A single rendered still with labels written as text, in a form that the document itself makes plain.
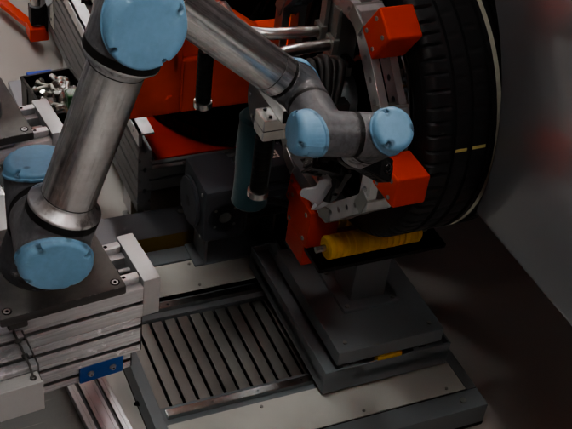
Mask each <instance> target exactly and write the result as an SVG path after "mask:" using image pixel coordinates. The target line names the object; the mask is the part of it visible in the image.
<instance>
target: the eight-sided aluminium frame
mask: <svg viewBox="0 0 572 429"><path fill-rule="evenodd" d="M312 1H313V0H277V1H276V3H275V5H276V14H275V22H274V27H289V15H290V14H291V20H290V26H304V25H305V19H306V8H307V6H308V4H309V3H310V2H312ZM332 1H333V2H334V3H335V4H336V5H338V6H339V7H340V8H341V9H342V12H343V13H344V15H345V16H346V17H347V18H348V19H349V20H350V21H351V23H352V24H353V26H354V29H355V32H356V36H357V43H358V47H359V52H360V56H361V60H362V64H363V72H364V76H365V81H366V84H367V89H368V93H369V101H370V105H371V109H372V112H376V111H377V110H379V109H381V108H386V107H389V106H394V107H397V108H400V109H402V110H403V111H405V112H406V113H407V114H408V115H409V103H407V101H406V96H405V93H404V88H403V80H402V76H401V72H400V68H399V64H398V57H397V56H393V57H387V58H380V62H379V59H372V58H371V56H370V53H369V48H368V45H367V42H366V39H365V36H364V33H363V27H364V26H365V24H366V23H367V22H368V21H369V20H370V18H371V17H372V16H373V15H374V14H375V12H376V11H377V10H378V9H379V8H382V7H385V5H384V3H383V2H382V1H380V0H332ZM302 39H303V38H297V39H289V40H288V45H289V44H293V43H301V42H302ZM272 42H273V43H274V44H276V45H277V46H278V47H282V46H284V45H286V42H287V39H284V40H272ZM380 63H381V67H382V71H383V76H384V80H385V85H386V90H385V86H384V82H383V77H382V73H381V68H380ZM386 92H387V96H388V100H389V102H387V97H386ZM281 141H282V145H283V157H284V160H285V162H286V165H287V168H288V170H289V173H290V174H292V173H293V175H294V177H295V179H296V181H297V182H298V184H299V185H300V187H301V189H303V188H308V187H314V186H315V185H316V184H317V183H318V182H319V181H320V180H321V179H330V180H332V179H331V178H330V176H326V175H324V174H322V176H321V177H317V176H314V175H313V176H311V175H308V174H302V173H301V171H302V170H304V168H303V163H304V158H306V157H302V156H296V155H294V154H293V153H291V152H290V150H289V149H288V147H287V140H286V139H281ZM312 177H313V178H312ZM390 207H391V205H390V204H389V203H388V202H387V201H386V199H385V198H384V197H383V195H382V194H381V193H380V191H379V190H378V188H377V187H376V186H375V184H374V183H373V180H371V179H370V178H369V177H367V176H365V175H363V178H362V182H361V186H360V191H359V193H358V194H357V195H355V196H351V197H347V198H345V197H344V196H343V194H342V193H341V194H340V195H339V196H338V197H337V198H336V199H335V200H334V201H333V202H332V203H329V204H327V205H326V206H324V207H322V208H320V209H317V212H318V217H320V218H322V220H323V222H324V223H331V222H336V221H340V220H349V219H353V218H354V217H356V216H359V215H365V214H368V213H371V212H375V211H379V210H383V209H387V208H390Z"/></svg>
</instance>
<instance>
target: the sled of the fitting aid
mask: <svg viewBox="0 0 572 429"><path fill-rule="evenodd" d="M282 249H290V247H289V246H288V244H287V242H286V241H285V240H277V241H276V242H271V243H263V244H259V245H254V246H251V254H250V261H249V267H250V269H251V270H252V272H253V273H254V275H255V277H256V279H257V281H258V283H259V284H260V286H261V288H262V289H263V291H264V293H265V295H266V297H267V299H268V300H269V301H270V303H271V305H272V308H273V309H274V311H275V313H276V314H277V316H278V318H279V320H280V321H281V323H282V325H283V326H284V328H285V330H286V332H287V333H288V335H289V338H290V339H291V340H292V342H293V344H294V346H295V348H296V350H297V352H298V353H299V354H300V357H301V358H302V360H303V362H304V364H305V365H306V367H307V369H308V371H309V372H310V374H311V376H312V378H313V379H314V381H315V383H316V384H317V387H318V389H319V390H320V392H321V393H322V394H324V393H327V392H333V391H337V390H340V389H344V388H347V387H351V386H357V385H361V384H364V383H368V382H371V381H374V380H380V379H384V378H387V377H391V376H394V375H400V374H404V373H408V372H411V371H415V370H418V369H424V368H427V367H431V366H434V365H438V364H441V363H445V361H446V358H447V356H448V352H449V347H450V344H451V342H450V341H449V339H448V338H447V336H446V335H445V334H444V333H443V335H442V339H441V340H439V341H435V342H432V343H428V344H425V345H421V346H415V347H411V348H407V349H403V350H400V351H396V352H390V353H387V354H383V355H380V356H376V357H370V358H365V359H362V360H358V361H355V362H351V363H345V364H342V365H336V364H335V361H334V360H333V358H332V357H331V356H330V354H329V351H328V350H327V348H326V346H325V345H324V343H323V342H322V340H321V338H320V337H319V335H318V333H317V331H316V330H315V329H314V327H313V325H312V323H311V321H310V320H309V318H308V316H307V315H306V313H305V311H304V310H303V308H302V306H301V305H300V302H299V301H298V300H297V298H296V297H295V294H294V293H293V291H292V289H291V288H290V287H289V285H288V283H287V281H286V280H285V278H284V276H283V274H282V273H281V272H280V270H279V268H278V266H277V264H276V256H277V251H278V250H282Z"/></svg>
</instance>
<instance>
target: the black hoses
mask: <svg viewBox="0 0 572 429"><path fill-rule="evenodd" d="M306 61H308V62H309V63H310V65H311V66H312V67H313V68H314V69H315V70H316V71H317V74H318V75H319V77H320V80H321V82H322V84H323V86H324V87H325V88H326V90H327V92H328V93H329V96H330V98H331V99H332V101H333V102H334V103H335V106H336V108H337V109H338V111H349V108H350V103H349V102H348V100H347V99H346V98H345V97H341V94H342V89H343V85H344V81H345V75H346V66H347V67H348V68H353V67H355V64H356V62H355V61H354V60H353V59H352V57H351V56H350V55H349V54H341V55H340V56H338V55H334V56H329V55H327V54H324V53H322V54H317V56H315V57H313V58H307V59H306Z"/></svg>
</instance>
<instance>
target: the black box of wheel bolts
mask: <svg viewBox="0 0 572 429"><path fill-rule="evenodd" d="M20 80H21V92H22V105H23V106H26V105H31V104H32V103H31V102H32V101H33V100H40V99H47V101H48V102H49V104H50V105H51V106H52V108H53V109H54V112H55V113H56V115H57V116H58V118H59V119H60V121H61V122H62V124H64V121H65V107H66V103H65V94H64V91H65V89H74V88H76V87H77V84H78V81H79V77H78V76H77V74H76V73H75V72H74V71H73V70H72V68H71V67H67V68H61V69H57V70H53V71H44V72H39V73H34V74H30V75H25V76H21V77H20Z"/></svg>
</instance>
